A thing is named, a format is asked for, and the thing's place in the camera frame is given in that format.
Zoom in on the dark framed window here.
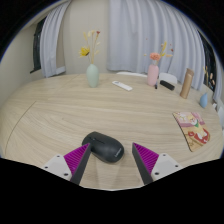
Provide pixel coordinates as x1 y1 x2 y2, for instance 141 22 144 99
29 18 47 74
198 31 218 98

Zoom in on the narrow white curtain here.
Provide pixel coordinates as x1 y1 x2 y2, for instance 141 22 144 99
39 0 73 79
213 54 224 104

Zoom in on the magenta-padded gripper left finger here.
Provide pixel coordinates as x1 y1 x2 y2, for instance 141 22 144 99
41 142 93 186

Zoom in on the colourful printed mouse pad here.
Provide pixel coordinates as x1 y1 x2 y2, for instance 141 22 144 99
172 111 212 153

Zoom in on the blue vase with dried stems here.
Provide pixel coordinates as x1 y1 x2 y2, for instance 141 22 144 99
199 65 216 109

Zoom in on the white remote control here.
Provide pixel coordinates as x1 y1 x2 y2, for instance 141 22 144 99
111 80 134 92

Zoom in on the wide white curtain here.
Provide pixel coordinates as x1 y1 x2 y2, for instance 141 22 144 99
106 0 206 91

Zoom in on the green vase with yellow flowers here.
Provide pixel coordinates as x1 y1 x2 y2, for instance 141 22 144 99
78 29 102 89

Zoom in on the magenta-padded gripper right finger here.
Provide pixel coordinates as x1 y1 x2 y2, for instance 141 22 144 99
131 142 184 185

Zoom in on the black computer mouse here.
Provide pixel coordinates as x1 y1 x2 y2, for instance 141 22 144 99
81 130 125 164

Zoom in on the pink vase with flowers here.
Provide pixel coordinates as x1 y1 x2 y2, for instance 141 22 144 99
144 40 174 88

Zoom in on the black rectangular case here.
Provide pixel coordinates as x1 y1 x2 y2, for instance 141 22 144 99
159 79 176 92

